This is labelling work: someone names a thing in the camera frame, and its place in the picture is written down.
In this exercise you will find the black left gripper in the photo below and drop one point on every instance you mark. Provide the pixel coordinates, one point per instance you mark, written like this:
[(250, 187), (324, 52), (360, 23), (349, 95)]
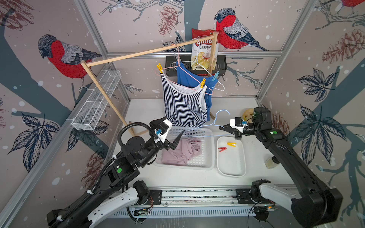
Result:
[(167, 144)]

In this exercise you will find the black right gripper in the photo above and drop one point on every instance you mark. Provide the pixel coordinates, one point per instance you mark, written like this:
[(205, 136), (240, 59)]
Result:
[(237, 136)]

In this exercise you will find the pink tank top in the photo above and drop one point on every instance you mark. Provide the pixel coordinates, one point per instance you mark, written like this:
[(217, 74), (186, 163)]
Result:
[(185, 151)]

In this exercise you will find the red clothespin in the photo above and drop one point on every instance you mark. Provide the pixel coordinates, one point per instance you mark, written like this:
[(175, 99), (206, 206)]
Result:
[(221, 149)]

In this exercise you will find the blue white striped tank top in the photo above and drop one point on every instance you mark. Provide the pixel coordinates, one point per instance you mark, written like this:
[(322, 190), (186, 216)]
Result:
[(183, 106)]

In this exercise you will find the yellow clothespin striped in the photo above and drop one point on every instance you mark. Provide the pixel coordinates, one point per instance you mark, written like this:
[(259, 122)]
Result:
[(160, 68), (202, 83)]

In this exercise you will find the pink wire hanger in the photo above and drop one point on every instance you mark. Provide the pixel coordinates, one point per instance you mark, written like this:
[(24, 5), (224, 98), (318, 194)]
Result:
[(187, 80)]

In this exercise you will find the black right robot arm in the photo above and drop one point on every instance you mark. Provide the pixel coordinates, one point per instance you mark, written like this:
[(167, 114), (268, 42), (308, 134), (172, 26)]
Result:
[(316, 203)]

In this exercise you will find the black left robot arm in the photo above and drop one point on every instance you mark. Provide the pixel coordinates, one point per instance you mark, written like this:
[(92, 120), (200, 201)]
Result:
[(110, 192)]

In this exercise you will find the white perforated plastic basket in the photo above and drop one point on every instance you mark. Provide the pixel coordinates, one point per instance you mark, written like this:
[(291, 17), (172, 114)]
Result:
[(204, 161)]

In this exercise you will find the yellow bowl with buns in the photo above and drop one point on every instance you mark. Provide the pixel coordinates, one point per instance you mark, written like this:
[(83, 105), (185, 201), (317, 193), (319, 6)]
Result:
[(248, 115)]

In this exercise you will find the white plastic tray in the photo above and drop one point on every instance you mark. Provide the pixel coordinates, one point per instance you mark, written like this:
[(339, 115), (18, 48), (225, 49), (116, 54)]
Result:
[(231, 162)]

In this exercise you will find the teal clothespin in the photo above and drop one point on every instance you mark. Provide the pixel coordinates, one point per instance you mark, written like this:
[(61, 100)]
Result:
[(215, 77)]

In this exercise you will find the small black-lid jar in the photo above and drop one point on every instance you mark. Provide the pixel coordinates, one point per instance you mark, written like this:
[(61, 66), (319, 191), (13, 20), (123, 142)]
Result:
[(272, 162)]

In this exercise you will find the cassava chips bag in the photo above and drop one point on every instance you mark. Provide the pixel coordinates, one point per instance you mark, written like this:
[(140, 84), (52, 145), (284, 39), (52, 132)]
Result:
[(201, 55)]

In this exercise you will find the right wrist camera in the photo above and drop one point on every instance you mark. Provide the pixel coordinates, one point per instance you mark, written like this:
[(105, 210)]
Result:
[(239, 124)]

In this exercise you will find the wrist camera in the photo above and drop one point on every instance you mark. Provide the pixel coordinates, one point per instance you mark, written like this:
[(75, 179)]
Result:
[(239, 124), (161, 128)]

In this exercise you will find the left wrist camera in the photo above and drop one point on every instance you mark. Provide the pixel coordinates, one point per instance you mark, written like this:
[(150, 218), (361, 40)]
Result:
[(161, 128)]

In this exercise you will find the white wire hanger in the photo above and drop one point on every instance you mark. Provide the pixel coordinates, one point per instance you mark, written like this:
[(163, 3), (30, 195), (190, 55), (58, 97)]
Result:
[(209, 71)]

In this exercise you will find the black wall basket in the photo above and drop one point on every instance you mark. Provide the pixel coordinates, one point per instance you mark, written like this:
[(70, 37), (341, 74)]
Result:
[(171, 71)]

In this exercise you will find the white wire wall basket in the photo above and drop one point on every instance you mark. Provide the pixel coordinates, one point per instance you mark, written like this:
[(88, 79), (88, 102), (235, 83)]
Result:
[(93, 109)]

